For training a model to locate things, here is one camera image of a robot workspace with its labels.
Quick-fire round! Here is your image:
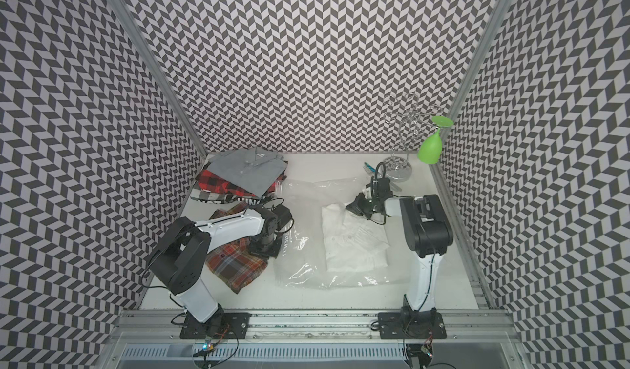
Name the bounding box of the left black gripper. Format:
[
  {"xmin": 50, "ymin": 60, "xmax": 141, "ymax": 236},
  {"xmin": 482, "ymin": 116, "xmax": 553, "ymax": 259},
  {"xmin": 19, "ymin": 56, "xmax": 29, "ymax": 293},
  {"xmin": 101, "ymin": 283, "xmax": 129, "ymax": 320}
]
[{"xmin": 248, "ymin": 233, "xmax": 283, "ymax": 260}]

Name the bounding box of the dark plaid cloth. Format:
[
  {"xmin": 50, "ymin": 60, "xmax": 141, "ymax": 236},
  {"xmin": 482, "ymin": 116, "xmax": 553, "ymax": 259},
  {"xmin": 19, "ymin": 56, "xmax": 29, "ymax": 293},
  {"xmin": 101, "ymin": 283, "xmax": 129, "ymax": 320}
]
[{"xmin": 205, "ymin": 201, "xmax": 270, "ymax": 295}]

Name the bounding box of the clear plastic vacuum bag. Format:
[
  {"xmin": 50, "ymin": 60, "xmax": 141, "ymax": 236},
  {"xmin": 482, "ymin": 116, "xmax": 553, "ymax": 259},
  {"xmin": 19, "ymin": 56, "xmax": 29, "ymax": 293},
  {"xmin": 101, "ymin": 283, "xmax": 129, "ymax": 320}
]
[{"xmin": 275, "ymin": 176, "xmax": 412, "ymax": 289}]

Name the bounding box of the black white plaid shirt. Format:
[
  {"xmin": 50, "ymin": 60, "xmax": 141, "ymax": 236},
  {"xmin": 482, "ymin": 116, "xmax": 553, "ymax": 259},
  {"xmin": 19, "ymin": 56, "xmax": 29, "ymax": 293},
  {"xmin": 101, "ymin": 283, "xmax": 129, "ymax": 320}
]
[{"xmin": 190, "ymin": 190, "xmax": 273, "ymax": 206}]

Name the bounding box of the grey cloth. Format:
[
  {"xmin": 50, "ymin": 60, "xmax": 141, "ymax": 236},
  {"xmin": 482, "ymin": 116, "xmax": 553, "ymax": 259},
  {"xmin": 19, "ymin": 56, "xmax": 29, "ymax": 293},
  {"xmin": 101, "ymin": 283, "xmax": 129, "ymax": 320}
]
[{"xmin": 208, "ymin": 147, "xmax": 288, "ymax": 197}]

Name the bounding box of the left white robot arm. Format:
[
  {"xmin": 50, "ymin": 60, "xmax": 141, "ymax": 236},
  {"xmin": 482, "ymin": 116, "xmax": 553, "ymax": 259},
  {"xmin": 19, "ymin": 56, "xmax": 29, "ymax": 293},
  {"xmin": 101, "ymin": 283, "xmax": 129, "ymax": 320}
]
[{"xmin": 148, "ymin": 205, "xmax": 293, "ymax": 324}]

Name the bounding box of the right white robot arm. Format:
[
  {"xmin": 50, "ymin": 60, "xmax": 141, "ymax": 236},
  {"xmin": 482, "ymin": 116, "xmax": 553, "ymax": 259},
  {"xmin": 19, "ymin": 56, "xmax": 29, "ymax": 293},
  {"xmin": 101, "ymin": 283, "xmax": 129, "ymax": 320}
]
[{"xmin": 346, "ymin": 193, "xmax": 454, "ymax": 320}]

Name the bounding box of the green plastic wine glass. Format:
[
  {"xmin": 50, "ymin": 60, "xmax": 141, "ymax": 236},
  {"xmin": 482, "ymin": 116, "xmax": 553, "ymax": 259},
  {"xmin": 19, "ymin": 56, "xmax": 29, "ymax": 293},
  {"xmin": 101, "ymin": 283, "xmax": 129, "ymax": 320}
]
[{"xmin": 417, "ymin": 116, "xmax": 454, "ymax": 165}]

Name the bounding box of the left small circuit board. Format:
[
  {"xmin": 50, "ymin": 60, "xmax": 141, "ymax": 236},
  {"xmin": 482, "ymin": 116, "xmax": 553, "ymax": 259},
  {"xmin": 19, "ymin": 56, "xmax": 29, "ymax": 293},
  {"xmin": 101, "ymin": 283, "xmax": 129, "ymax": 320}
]
[{"xmin": 203, "ymin": 337, "xmax": 217, "ymax": 351}]

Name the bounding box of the small circuit board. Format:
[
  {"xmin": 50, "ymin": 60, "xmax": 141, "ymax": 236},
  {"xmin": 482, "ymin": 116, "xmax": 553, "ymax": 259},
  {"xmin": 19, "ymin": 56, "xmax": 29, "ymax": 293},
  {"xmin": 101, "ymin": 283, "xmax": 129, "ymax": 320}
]
[
  {"xmin": 203, "ymin": 337, "xmax": 217, "ymax": 351},
  {"xmin": 405, "ymin": 344, "xmax": 433, "ymax": 369}
]

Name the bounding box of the right small circuit board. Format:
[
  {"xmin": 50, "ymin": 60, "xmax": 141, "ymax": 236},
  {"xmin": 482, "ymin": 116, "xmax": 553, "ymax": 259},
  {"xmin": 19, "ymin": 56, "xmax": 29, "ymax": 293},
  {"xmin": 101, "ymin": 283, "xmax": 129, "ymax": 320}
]
[{"xmin": 405, "ymin": 344, "xmax": 433, "ymax": 369}]

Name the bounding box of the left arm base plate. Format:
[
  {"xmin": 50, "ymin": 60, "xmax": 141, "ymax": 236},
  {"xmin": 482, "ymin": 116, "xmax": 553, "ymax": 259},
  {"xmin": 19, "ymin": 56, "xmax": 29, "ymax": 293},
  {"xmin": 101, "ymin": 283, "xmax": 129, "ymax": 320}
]
[{"xmin": 180, "ymin": 311, "xmax": 251, "ymax": 340}]

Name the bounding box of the metal wire glass rack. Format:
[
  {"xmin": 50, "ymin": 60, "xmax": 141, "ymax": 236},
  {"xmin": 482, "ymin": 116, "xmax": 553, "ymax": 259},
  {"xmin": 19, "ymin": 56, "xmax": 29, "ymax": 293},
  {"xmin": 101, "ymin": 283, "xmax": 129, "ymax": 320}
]
[{"xmin": 383, "ymin": 93, "xmax": 441, "ymax": 183}]

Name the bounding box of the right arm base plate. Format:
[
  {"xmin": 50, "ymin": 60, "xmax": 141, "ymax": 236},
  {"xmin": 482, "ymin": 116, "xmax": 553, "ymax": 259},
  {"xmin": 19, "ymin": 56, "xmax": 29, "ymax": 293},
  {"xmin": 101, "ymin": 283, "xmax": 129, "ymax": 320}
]
[{"xmin": 377, "ymin": 311, "xmax": 447, "ymax": 340}]

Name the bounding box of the aluminium front rail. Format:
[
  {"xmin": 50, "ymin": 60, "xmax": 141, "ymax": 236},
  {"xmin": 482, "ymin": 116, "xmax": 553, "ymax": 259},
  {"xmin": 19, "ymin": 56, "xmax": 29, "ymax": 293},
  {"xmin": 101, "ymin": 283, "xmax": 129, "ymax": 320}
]
[{"xmin": 108, "ymin": 309, "xmax": 519, "ymax": 344}]

